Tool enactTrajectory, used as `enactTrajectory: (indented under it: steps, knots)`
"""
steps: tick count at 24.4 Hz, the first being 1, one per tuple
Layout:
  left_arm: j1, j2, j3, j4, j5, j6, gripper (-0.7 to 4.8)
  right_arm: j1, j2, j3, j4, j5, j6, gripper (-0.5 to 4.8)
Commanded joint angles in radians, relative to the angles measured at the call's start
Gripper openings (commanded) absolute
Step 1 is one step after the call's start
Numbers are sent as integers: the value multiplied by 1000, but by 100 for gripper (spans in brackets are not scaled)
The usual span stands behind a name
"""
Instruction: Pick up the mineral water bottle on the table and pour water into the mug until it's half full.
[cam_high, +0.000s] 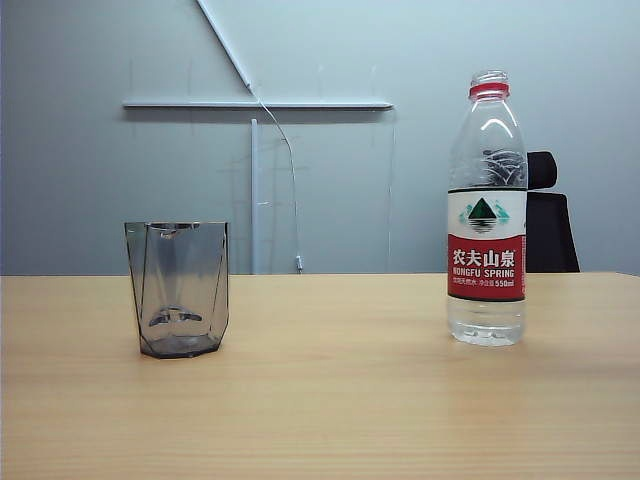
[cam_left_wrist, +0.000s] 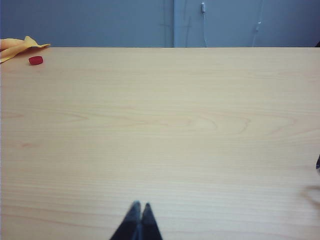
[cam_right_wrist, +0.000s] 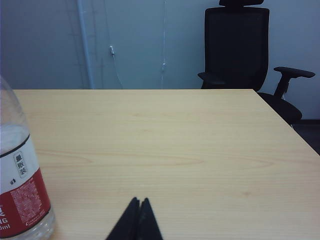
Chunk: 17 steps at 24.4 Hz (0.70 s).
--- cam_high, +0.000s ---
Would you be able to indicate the smoky grey faceted cup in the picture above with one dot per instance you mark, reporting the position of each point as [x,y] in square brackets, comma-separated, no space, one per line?
[175,300]

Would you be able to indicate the clear water bottle red label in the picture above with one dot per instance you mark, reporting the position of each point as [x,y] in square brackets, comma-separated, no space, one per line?
[487,260]

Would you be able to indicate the white horizontal wall trunking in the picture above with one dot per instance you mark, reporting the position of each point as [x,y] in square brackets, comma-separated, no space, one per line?
[200,104]

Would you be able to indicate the black office chair headrest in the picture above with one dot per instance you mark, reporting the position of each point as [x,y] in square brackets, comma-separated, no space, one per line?
[542,170]

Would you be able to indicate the white diagonal wall trunking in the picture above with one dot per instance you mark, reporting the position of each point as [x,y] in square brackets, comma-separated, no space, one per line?
[225,45]

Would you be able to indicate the white vertical wall trunking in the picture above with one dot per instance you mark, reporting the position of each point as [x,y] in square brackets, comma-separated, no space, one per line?
[255,200]

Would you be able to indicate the black office chair backrest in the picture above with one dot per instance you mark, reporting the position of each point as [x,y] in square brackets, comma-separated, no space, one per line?
[550,235]

